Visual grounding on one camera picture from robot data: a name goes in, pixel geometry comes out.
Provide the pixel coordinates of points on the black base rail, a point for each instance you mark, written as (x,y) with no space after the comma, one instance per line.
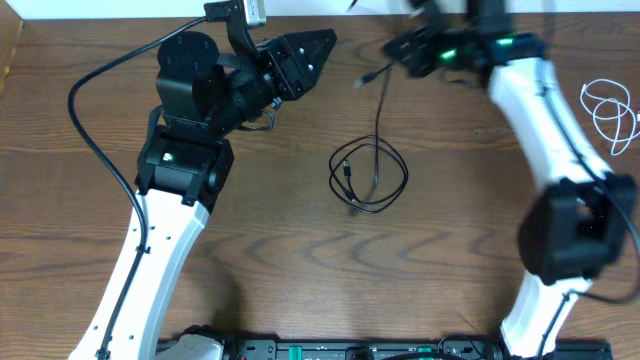
(380,350)

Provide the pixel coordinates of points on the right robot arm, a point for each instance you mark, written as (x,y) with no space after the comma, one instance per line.
(582,214)

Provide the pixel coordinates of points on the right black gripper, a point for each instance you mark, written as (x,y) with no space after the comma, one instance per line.
(419,63)

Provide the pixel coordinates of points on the wooden side panel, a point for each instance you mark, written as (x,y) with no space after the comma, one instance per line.
(10,32)

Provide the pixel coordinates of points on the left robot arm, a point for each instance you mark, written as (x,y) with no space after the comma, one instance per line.
(181,170)

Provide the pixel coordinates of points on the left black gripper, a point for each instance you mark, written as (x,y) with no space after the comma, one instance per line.
(279,67)

